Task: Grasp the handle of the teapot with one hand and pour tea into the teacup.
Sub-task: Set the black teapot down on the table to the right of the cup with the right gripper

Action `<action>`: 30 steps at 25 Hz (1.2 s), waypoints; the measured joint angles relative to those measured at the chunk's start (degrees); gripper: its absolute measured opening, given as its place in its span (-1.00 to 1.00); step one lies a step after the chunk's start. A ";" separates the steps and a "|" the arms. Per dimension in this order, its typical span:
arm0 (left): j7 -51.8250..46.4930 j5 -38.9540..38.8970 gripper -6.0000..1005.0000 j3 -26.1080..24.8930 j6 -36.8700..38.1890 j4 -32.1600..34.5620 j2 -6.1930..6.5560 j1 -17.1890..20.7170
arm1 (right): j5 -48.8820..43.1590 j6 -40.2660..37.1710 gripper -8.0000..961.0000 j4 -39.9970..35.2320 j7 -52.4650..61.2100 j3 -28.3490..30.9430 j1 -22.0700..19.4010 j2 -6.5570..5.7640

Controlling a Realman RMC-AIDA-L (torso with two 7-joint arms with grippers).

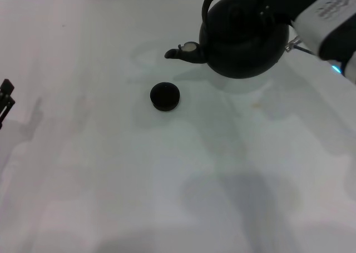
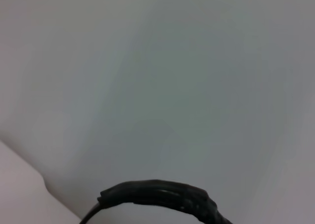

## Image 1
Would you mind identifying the silver right wrist cable plug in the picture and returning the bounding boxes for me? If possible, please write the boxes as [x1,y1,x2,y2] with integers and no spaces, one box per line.
[284,36,314,55]

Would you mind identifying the dark brown teacup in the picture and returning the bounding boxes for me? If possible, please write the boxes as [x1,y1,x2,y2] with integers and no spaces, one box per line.
[150,82,181,111]

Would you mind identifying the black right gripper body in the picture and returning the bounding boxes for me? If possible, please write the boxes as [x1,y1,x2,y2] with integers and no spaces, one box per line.
[274,0,325,23]

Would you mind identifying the black round teapot with handle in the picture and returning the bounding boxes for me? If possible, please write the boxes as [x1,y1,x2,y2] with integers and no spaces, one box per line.
[164,0,291,80]

